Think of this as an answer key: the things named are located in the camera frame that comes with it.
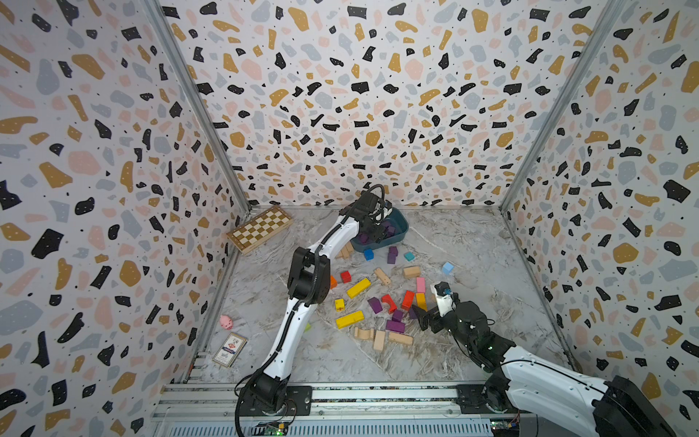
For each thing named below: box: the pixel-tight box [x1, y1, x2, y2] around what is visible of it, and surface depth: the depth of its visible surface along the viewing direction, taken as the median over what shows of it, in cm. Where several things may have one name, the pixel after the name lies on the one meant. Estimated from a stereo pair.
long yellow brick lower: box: [335, 310, 365, 330], surface depth 90 cm
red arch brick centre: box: [381, 294, 398, 314], surface depth 94 cm
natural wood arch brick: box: [354, 326, 375, 340], surface depth 86 cm
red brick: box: [402, 289, 416, 311], surface depth 95 cm
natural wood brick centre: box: [403, 265, 421, 278], surface depth 102 cm
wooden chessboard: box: [226, 204, 294, 255], surface depth 112 cm
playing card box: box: [212, 332, 249, 368], surface depth 83 cm
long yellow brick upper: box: [346, 277, 373, 299], surface depth 99 cm
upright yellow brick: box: [415, 293, 428, 313], surface depth 94 cm
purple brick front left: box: [384, 319, 406, 334], surface depth 89 cm
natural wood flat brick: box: [388, 331, 414, 346], surface depth 87 cm
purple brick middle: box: [366, 296, 384, 315], surface depth 94 cm
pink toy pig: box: [219, 314, 233, 331], surface depth 88 cm
